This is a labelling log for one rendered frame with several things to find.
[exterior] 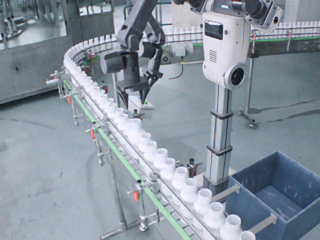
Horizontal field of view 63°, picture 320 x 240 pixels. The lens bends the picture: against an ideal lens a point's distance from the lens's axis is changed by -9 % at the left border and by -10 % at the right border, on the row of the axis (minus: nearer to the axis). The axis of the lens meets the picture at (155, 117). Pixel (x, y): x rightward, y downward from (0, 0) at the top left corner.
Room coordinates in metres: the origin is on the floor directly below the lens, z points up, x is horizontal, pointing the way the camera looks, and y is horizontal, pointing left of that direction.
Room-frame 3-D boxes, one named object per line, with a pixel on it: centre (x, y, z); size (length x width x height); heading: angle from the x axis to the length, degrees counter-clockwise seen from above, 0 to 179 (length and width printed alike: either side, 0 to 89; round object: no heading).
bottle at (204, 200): (0.56, -0.12, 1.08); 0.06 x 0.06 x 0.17
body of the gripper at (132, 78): (0.92, 0.07, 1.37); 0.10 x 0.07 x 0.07; 118
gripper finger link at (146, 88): (0.93, 0.06, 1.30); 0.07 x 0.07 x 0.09; 28
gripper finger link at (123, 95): (0.92, 0.09, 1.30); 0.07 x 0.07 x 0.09; 28
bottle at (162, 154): (0.77, -0.01, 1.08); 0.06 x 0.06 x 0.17
